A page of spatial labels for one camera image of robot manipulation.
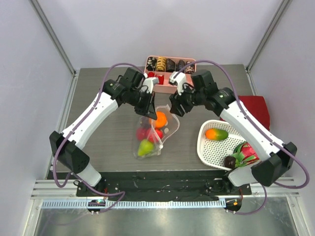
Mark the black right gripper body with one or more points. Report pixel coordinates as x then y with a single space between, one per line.
179 103

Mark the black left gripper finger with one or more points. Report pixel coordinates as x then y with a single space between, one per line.
151 111
145 112

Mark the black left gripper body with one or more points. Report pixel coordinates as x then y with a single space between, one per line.
139 99

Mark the dark purple plum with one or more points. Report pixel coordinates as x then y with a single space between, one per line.
145 123

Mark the orange tangerine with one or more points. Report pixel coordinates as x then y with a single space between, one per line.
161 120

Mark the clear polka dot zip bag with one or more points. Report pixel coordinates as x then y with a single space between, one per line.
168 130

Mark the red apple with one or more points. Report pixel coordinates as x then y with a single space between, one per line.
155 136

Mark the green pear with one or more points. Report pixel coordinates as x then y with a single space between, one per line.
145 147

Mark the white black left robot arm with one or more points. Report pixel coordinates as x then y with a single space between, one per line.
133 88

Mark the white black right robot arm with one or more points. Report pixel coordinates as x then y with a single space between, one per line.
275 156

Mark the black pink floral roll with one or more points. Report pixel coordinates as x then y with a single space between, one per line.
190 68

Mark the black dotted sock roll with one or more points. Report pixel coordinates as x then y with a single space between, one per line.
180 64

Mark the pink divided organizer box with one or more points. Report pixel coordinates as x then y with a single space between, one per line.
166 87

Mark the black floral sock roll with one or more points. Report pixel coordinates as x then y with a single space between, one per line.
151 64

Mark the dark brown sock roll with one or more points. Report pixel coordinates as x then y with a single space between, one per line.
170 65

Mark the yellow black patterned roll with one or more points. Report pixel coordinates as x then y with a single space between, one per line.
161 64

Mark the orange green mango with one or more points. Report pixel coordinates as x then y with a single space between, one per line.
215 134

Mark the white perforated fruit basket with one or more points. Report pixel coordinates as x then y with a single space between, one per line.
213 153

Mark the folded red cloth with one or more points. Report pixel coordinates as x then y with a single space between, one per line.
256 105

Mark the pink dragon fruit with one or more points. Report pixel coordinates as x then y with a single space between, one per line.
244 155

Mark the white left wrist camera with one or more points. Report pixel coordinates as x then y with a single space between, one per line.
148 84

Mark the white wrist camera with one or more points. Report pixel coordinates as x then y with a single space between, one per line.
178 80
148 84

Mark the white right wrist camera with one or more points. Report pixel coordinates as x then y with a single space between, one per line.
178 80

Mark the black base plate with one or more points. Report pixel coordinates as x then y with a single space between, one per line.
166 186

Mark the white slotted cable duct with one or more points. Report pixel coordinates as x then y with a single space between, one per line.
95 204

